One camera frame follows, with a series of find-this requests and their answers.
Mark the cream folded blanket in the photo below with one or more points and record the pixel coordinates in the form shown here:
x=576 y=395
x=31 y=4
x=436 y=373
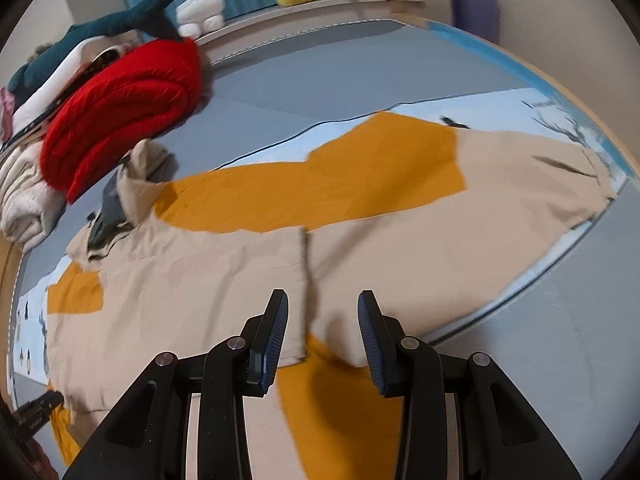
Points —
x=30 y=208

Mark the white folded bedding stack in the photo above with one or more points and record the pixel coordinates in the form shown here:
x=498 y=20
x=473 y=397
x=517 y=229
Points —
x=38 y=110

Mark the beige and mustard jacket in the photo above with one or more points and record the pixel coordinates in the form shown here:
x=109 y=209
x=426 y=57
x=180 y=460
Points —
x=437 y=221

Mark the white plush toy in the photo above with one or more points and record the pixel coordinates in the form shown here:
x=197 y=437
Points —
x=197 y=18

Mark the red folded quilt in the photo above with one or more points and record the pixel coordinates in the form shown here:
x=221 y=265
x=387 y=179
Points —
x=142 y=95

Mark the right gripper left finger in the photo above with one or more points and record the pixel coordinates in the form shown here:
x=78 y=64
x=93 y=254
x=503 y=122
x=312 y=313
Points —
x=264 y=335

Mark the teal plush shark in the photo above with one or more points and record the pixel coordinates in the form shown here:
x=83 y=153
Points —
x=147 y=16

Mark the printed light blue bed runner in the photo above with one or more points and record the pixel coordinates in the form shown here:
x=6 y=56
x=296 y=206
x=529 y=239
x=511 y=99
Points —
x=522 y=110

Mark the grey bed mattress sheet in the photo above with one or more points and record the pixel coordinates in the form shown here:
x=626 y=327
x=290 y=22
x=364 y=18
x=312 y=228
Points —
x=569 y=340

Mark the purple paper bag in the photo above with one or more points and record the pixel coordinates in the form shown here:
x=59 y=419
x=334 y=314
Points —
x=480 y=18

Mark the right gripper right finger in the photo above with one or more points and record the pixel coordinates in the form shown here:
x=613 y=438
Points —
x=380 y=336

